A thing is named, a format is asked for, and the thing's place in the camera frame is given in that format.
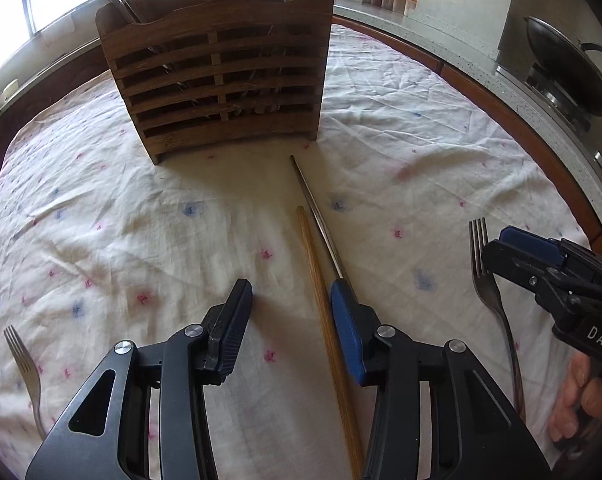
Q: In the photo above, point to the person's right hand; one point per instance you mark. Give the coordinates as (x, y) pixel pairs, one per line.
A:
(571, 395)

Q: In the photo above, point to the white floral tablecloth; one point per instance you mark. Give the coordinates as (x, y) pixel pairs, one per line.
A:
(131, 240)

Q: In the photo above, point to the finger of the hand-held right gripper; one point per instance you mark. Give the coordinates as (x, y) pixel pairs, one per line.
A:
(511, 265)
(531, 247)

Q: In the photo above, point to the black wok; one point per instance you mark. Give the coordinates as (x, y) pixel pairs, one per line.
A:
(571, 70)

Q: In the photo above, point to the gas stove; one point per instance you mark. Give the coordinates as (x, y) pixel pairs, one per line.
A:
(556, 105)

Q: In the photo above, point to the wooden slatted utensil holder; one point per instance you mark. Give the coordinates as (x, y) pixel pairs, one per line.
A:
(221, 85)

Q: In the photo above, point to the metal fork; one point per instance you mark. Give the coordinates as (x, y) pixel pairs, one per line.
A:
(26, 375)
(488, 292)

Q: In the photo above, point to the row of spice jars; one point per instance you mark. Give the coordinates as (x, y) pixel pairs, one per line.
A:
(391, 1)

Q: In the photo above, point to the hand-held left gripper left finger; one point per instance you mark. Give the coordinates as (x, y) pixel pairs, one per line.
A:
(228, 330)

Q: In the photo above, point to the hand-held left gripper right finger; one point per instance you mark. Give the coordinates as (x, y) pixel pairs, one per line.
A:
(348, 330)

